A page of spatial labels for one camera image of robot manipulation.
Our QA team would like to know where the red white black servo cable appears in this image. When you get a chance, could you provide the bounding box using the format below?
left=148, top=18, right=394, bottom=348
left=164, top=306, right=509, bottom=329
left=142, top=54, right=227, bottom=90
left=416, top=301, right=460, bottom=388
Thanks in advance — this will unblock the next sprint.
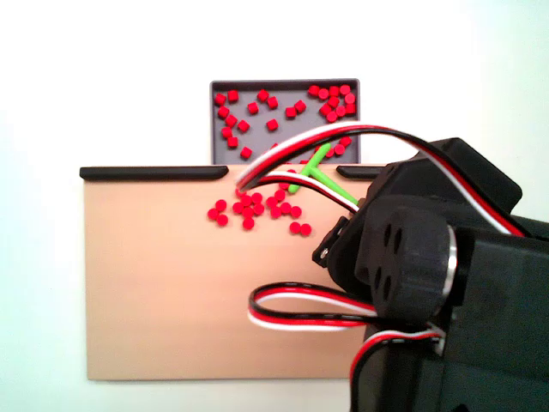
left=349, top=324, right=445, bottom=412
left=247, top=282, right=381, bottom=332
left=234, top=123, right=528, bottom=238

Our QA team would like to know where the green T pusher brown block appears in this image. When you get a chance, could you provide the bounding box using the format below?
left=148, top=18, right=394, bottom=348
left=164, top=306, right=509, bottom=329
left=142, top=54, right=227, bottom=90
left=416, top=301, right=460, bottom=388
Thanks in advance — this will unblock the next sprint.
left=287, top=143, right=365, bottom=207

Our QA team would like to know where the grey container tray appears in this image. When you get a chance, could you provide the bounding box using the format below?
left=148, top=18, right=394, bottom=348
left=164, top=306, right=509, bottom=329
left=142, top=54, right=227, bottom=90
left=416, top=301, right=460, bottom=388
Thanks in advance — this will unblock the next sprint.
left=209, top=77, right=362, bottom=167

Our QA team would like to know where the beige flat board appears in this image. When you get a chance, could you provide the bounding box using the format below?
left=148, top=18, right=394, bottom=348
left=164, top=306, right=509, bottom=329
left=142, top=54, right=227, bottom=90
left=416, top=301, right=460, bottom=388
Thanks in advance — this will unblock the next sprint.
left=81, top=161, right=387, bottom=382

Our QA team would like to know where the black guard rail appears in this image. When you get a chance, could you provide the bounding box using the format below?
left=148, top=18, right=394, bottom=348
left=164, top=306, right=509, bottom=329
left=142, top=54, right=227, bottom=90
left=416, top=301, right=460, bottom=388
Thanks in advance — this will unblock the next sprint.
left=335, top=165, right=385, bottom=180
left=79, top=166, right=230, bottom=182

